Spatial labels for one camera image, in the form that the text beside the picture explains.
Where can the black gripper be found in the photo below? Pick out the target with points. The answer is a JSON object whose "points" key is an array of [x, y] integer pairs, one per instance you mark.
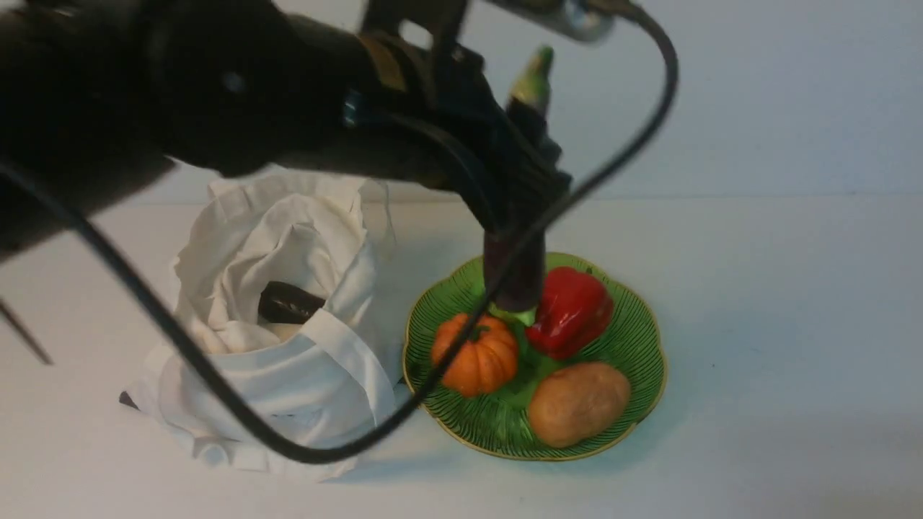
{"points": [[428, 116]]}

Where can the white cloth tote bag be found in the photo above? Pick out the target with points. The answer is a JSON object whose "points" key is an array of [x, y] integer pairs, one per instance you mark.
{"points": [[336, 379]]}

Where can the purple striped eggplant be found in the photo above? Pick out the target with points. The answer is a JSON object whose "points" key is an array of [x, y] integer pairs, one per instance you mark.
{"points": [[526, 108]]}

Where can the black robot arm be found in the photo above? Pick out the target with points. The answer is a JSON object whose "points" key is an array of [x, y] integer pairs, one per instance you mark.
{"points": [[100, 99]]}

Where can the white vegetable in bag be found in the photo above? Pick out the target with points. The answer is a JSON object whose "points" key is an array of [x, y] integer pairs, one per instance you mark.
{"points": [[284, 331]]}

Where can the dark purple eggplant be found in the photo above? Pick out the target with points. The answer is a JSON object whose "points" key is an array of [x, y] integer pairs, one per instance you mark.
{"points": [[284, 303]]}

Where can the red bell pepper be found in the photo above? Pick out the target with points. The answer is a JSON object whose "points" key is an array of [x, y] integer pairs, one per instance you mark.
{"points": [[575, 309]]}

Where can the small orange pumpkin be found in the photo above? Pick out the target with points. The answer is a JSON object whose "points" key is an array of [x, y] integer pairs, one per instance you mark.
{"points": [[486, 362]]}

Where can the green glass plate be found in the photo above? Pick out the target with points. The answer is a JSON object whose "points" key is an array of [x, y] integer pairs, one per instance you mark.
{"points": [[497, 424]]}

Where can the brown potato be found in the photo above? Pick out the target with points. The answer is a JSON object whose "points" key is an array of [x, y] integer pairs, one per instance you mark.
{"points": [[578, 402]]}

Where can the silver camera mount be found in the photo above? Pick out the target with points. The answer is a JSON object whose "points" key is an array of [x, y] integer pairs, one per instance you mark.
{"points": [[570, 19]]}

